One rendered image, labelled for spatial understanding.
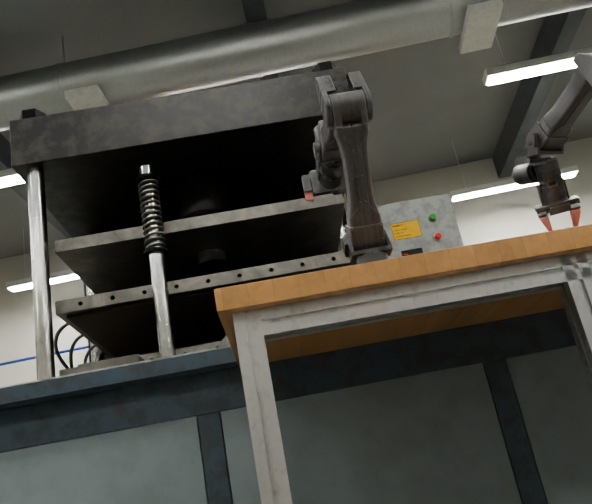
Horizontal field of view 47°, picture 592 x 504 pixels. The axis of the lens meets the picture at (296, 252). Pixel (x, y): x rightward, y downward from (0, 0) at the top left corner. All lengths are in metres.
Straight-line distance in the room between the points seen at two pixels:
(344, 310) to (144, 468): 0.63
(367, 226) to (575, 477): 0.69
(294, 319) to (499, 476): 0.64
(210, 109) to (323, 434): 1.52
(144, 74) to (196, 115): 2.74
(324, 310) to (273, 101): 1.63
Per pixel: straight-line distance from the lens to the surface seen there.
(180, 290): 2.48
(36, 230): 2.63
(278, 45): 5.30
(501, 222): 9.11
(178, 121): 2.66
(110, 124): 2.71
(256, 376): 1.10
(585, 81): 1.68
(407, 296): 1.14
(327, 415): 1.51
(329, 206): 2.60
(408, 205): 2.66
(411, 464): 1.52
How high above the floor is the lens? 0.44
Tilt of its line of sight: 21 degrees up
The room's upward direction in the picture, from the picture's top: 11 degrees counter-clockwise
